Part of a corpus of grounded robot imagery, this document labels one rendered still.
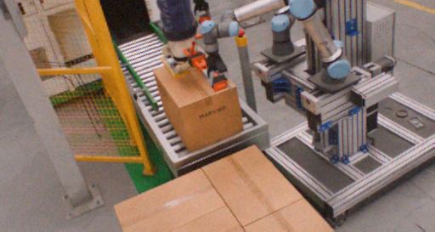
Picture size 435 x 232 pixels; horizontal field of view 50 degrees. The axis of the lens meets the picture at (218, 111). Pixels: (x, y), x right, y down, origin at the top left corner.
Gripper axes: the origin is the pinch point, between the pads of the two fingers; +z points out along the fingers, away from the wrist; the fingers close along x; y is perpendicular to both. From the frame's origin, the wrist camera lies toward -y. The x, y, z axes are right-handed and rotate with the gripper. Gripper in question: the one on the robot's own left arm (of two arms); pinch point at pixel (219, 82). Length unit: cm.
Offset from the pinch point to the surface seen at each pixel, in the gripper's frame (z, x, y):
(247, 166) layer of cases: 66, -8, 1
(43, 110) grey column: 29, 102, 90
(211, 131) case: 51, 3, 30
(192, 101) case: 25.5, 10.5, 31.2
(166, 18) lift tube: -23, 10, 55
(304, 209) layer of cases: 65, -20, -50
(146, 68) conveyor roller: 69, 14, 180
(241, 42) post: 23, -47, 82
